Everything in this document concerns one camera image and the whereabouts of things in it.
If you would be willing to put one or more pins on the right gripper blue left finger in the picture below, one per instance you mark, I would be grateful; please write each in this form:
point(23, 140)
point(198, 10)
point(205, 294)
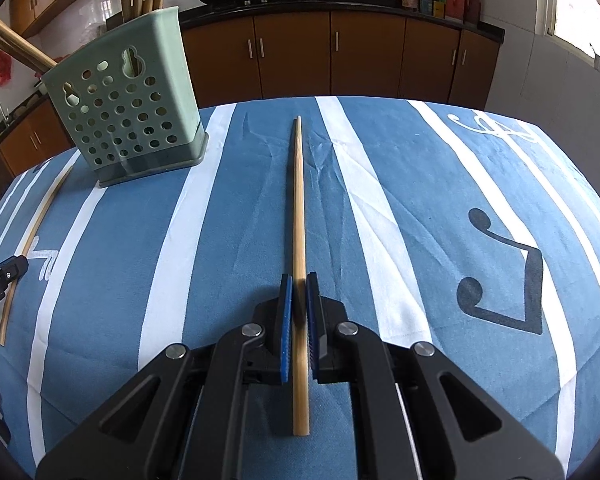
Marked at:
point(282, 326)

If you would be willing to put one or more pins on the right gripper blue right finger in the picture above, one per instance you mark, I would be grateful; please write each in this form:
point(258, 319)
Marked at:
point(316, 323)

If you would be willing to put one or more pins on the lower wooden kitchen cabinets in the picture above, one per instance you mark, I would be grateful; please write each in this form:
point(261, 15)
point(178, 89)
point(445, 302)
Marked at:
point(330, 50)

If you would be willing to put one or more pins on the black kitchen countertop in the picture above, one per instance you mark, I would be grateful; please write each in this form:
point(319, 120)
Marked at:
point(330, 2)

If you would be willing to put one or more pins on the blue white striped tablecloth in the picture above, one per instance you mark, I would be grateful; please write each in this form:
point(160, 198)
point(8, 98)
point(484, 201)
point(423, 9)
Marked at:
point(467, 229)

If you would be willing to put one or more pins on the green perforated utensil holder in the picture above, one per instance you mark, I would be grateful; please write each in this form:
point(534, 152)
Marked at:
point(127, 100)

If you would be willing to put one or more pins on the wooden chopstick leaning in holder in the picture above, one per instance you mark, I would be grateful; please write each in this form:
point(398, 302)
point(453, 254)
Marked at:
point(23, 47)

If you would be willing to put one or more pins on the red plastic bag on wall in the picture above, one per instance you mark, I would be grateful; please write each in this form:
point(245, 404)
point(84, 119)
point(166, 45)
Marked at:
point(5, 68)

